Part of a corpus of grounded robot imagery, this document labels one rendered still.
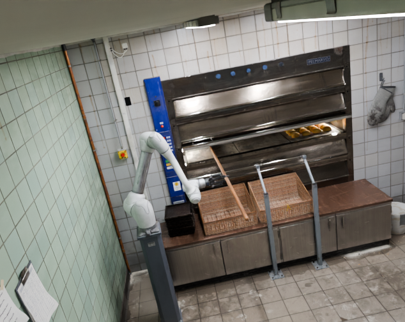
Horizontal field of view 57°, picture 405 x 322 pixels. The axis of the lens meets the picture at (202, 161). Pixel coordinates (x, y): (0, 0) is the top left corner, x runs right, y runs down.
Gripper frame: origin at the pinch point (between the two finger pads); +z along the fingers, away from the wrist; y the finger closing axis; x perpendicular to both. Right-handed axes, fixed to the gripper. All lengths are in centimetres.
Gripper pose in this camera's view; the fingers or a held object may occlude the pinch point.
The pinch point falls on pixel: (225, 178)
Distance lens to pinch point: 347.2
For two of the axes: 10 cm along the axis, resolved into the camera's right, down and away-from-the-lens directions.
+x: 1.3, 3.3, -9.4
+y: 1.7, 9.2, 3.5
